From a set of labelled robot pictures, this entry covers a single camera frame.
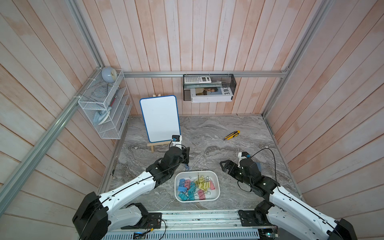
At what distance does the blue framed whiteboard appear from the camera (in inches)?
33.0

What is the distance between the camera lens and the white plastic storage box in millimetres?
801

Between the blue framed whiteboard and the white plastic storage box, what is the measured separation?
0.91 feet
